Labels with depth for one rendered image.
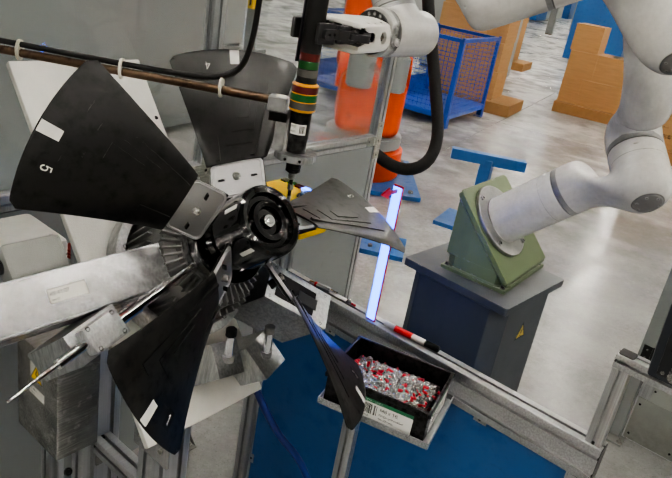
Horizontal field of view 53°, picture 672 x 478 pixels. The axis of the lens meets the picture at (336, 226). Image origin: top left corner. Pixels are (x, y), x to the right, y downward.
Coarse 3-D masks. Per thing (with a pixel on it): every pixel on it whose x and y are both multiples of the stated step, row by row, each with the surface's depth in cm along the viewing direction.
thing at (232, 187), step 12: (216, 168) 113; (228, 168) 113; (240, 168) 113; (252, 168) 112; (216, 180) 112; (228, 180) 112; (240, 180) 112; (252, 180) 112; (264, 180) 111; (228, 192) 111; (240, 192) 111
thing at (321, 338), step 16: (304, 320) 106; (320, 336) 110; (320, 352) 105; (336, 352) 116; (336, 368) 109; (352, 368) 120; (336, 384) 105; (352, 384) 113; (352, 400) 109; (352, 416) 106
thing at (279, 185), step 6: (276, 180) 169; (270, 186) 164; (276, 186) 165; (282, 186) 166; (282, 192) 162; (294, 192) 163; (294, 198) 159; (318, 228) 164; (300, 234) 159; (306, 234) 161; (312, 234) 163
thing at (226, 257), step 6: (228, 246) 102; (228, 252) 103; (222, 258) 101; (228, 258) 104; (228, 264) 105; (216, 270) 99; (222, 270) 102; (228, 270) 106; (216, 276) 100; (222, 282) 104; (228, 282) 108; (222, 288) 105; (222, 294) 106
